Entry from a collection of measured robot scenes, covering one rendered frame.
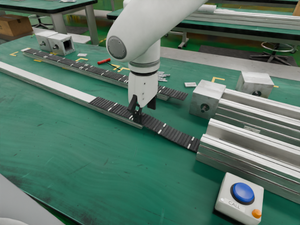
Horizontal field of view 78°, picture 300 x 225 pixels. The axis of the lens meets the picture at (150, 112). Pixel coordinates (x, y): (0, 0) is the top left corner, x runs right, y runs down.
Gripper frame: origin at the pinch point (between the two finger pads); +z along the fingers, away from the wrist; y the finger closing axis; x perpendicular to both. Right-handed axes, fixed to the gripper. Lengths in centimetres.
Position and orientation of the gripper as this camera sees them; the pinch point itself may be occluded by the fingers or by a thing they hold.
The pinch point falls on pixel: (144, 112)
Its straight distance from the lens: 59.8
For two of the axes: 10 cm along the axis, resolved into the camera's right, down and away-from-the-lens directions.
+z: 0.0, 7.8, 6.3
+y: -5.0, 5.5, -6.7
